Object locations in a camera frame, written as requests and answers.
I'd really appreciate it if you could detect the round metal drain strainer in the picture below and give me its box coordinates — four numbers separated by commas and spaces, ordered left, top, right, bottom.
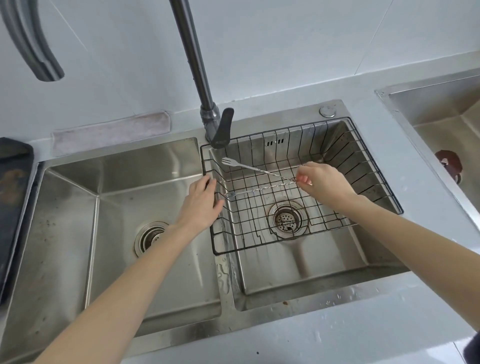
268, 200, 310, 240
133, 220, 170, 259

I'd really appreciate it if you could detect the person's right forearm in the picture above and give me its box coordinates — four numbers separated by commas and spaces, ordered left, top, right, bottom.
337, 194, 480, 331

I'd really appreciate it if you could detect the dark grey gooseneck faucet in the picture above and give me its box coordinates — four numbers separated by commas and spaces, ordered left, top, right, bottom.
0, 0, 235, 150

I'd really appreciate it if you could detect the person's dark right sleeve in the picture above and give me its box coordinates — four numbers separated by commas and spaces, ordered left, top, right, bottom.
461, 329, 480, 364

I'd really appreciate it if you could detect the person's left hand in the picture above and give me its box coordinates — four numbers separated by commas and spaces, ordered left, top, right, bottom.
174, 175, 226, 235

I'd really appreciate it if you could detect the small stainless steel sink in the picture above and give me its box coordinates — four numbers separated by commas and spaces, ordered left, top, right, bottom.
374, 67, 480, 232

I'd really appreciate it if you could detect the black plastic tray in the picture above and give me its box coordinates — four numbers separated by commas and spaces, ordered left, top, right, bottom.
0, 136, 35, 301

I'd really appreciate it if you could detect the brown object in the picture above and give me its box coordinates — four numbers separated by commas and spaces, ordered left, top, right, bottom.
434, 149, 464, 185

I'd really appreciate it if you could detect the grey folded cloth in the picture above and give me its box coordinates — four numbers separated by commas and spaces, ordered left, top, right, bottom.
51, 110, 173, 158

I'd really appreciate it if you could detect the person's right hand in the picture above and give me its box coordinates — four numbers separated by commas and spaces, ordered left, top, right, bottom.
295, 161, 363, 214

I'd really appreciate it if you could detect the person's left forearm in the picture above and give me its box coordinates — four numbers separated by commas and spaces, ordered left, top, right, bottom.
33, 221, 198, 364

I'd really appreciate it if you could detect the black wire dish rack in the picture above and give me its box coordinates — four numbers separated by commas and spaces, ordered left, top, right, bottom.
199, 116, 405, 257

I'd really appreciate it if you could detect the stainless steel double sink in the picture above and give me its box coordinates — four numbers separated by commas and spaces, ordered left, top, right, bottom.
0, 99, 413, 364

